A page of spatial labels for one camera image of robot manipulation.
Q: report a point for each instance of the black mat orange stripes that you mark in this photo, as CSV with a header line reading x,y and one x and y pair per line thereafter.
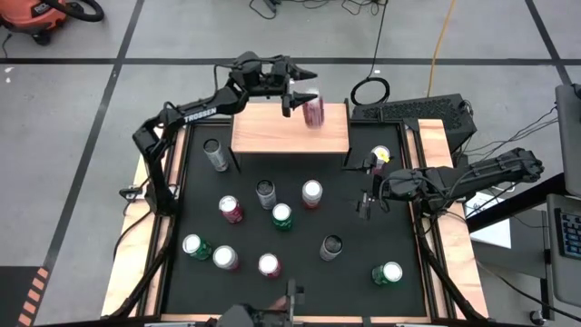
x,y
11,295

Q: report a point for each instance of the white paper sheet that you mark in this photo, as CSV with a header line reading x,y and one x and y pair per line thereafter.
x,y
495,231

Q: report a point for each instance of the wooden side board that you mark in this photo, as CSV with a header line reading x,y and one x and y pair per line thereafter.
x,y
458,254
129,254

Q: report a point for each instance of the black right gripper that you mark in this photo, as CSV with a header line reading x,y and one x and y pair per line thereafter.
x,y
404,184

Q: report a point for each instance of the wooden shelf black legs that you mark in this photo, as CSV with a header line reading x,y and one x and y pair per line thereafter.
x,y
272,131

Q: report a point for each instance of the grey monitor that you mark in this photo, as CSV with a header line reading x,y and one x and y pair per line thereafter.
x,y
569,136

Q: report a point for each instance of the black caster wheel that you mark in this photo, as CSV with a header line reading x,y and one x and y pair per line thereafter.
x,y
537,316

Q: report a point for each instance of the pink white Spindrift can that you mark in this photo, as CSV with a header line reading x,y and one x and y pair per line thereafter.
x,y
379,151
225,256
312,191

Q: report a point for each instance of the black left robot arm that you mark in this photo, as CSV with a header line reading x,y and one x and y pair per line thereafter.
x,y
204,111

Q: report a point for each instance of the green Sprite can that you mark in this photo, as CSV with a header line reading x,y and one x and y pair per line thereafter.
x,y
196,246
388,272
282,215

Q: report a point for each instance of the red Coca-Cola can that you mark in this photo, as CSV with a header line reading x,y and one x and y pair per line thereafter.
x,y
313,115
230,210
269,264

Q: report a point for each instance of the tall silver Celsius can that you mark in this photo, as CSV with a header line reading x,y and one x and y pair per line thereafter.
x,y
217,156
331,247
266,197

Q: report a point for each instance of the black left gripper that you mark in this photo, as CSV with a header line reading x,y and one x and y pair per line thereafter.
x,y
274,75

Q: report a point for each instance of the grey keypad console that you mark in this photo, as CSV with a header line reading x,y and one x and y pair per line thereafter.
x,y
567,231

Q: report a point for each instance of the black perforated computer case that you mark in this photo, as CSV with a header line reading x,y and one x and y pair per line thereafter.
x,y
408,111

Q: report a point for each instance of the orange shop vacuum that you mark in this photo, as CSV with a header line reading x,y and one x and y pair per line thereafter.
x,y
27,16

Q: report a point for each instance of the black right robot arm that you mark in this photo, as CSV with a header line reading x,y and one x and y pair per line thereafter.
x,y
490,170

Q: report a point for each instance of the black desk edge bar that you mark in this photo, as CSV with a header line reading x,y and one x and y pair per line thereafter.
x,y
517,202

